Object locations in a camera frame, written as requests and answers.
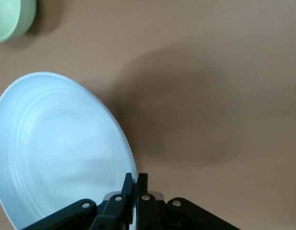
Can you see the light green bowl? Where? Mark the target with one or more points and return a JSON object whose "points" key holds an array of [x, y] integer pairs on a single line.
{"points": [[11, 19]]}

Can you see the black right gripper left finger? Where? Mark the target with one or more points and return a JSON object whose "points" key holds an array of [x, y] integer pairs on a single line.
{"points": [[107, 210]]}

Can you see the light blue plate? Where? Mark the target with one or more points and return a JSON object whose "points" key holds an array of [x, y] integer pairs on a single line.
{"points": [[59, 148]]}

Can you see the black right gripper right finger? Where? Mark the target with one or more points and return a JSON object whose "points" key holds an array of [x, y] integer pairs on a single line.
{"points": [[162, 212]]}

